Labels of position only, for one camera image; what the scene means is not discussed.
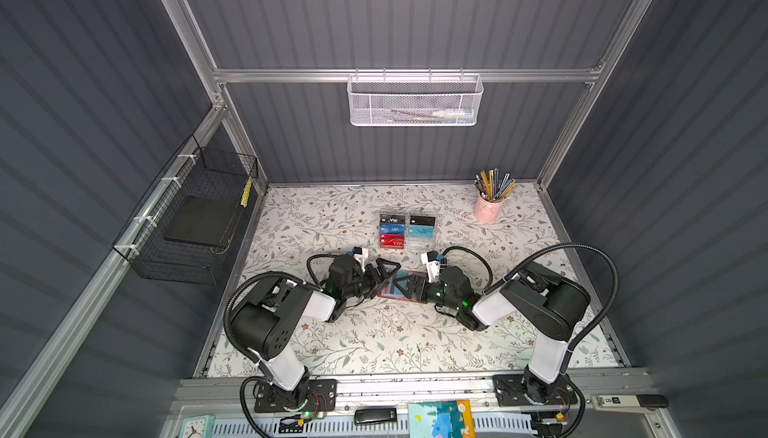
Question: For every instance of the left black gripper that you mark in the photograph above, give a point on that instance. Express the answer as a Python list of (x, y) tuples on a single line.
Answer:
[(372, 279)]

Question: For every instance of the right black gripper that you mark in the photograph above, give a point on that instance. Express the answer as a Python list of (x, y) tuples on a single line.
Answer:
[(413, 283)]

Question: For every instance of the red card holder wallet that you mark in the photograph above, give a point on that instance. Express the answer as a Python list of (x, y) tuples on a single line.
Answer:
[(417, 281)]

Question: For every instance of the clear plastic organizer box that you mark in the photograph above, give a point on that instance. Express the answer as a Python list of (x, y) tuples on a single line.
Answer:
[(393, 227)]

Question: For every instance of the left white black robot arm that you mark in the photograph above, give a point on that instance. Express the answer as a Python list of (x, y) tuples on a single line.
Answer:
[(262, 314)]

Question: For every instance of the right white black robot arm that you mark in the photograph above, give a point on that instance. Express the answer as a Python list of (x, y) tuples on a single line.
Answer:
[(553, 304)]

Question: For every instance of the pink pen cup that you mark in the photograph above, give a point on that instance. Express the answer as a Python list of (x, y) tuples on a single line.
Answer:
[(487, 212)]

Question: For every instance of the pens in pink cup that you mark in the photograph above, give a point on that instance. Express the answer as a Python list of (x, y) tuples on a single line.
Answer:
[(493, 186)]

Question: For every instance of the black stapler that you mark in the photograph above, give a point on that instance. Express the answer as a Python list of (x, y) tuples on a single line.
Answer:
[(374, 415)]

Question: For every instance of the colourful picture book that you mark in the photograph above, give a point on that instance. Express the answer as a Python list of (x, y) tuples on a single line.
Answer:
[(446, 419)]

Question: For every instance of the yellow tag on basket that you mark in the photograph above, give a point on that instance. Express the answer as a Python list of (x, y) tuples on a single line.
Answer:
[(246, 193)]

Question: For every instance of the markers in white basket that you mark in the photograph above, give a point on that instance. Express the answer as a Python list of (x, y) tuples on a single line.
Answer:
[(450, 115)]

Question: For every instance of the black pad in basket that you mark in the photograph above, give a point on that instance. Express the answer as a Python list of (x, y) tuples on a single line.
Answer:
[(202, 221)]

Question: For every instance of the small teal clock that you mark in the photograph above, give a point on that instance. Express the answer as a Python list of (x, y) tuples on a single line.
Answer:
[(197, 427)]

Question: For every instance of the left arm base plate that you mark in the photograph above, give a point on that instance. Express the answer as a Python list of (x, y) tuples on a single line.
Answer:
[(310, 395)]

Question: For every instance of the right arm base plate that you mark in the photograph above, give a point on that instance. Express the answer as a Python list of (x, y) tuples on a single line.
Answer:
[(527, 389)]

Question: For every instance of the white wire mesh basket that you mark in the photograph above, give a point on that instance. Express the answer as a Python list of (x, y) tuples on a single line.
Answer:
[(372, 96)]

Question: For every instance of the black wire wall basket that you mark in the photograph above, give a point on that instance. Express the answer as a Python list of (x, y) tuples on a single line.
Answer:
[(204, 172)]

